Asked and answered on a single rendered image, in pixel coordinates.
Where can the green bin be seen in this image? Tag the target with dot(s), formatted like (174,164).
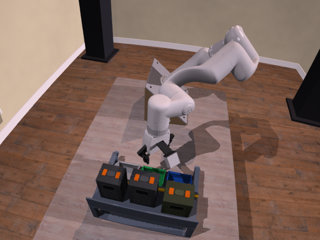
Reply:
(156,170)

